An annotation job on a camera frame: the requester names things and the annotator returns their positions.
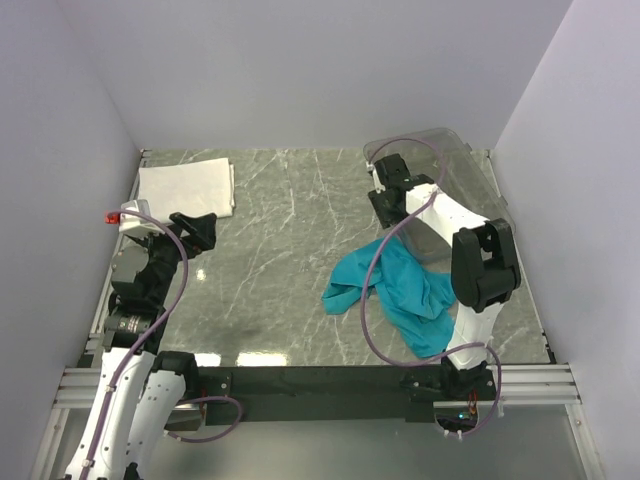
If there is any clear plastic bin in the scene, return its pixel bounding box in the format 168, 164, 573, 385
362, 126, 517, 261

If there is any teal t shirt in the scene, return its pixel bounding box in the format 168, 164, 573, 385
322, 237, 456, 358

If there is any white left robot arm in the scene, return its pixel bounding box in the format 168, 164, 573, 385
64, 212, 217, 479

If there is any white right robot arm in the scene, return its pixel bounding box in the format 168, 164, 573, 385
369, 154, 521, 399

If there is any folded white t shirt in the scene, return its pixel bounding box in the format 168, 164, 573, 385
138, 158, 235, 223

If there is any black base crossbar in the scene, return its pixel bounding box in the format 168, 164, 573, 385
209, 362, 488, 423

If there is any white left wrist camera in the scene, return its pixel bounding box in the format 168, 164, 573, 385
105, 199, 160, 238

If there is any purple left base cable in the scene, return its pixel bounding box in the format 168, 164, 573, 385
167, 395, 245, 443

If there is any aluminium frame rail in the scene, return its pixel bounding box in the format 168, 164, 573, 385
52, 363, 584, 409

